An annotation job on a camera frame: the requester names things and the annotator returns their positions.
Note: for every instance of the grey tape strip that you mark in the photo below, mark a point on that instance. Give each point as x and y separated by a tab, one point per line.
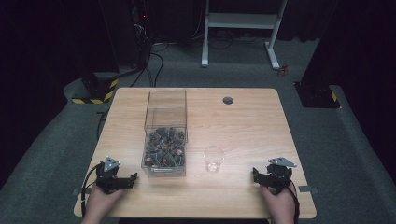
307	188
81	191

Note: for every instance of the black yellow striped stand base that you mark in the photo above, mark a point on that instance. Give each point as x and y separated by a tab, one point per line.
99	88

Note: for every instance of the clear plastic box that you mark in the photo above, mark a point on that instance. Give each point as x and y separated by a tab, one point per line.
165	124

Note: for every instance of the clear plastic cup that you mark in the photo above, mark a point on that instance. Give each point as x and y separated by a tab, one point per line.
214	159

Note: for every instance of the small red floor object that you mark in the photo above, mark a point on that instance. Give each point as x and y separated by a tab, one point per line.
282	70

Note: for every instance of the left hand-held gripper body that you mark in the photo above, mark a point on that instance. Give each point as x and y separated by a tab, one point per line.
107	177

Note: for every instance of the white metal stand frame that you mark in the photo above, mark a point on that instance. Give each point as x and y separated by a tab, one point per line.
239	21

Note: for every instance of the grey round table grommet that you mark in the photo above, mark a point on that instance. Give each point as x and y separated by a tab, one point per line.
228	100

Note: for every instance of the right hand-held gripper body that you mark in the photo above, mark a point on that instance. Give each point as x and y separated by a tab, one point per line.
278	175

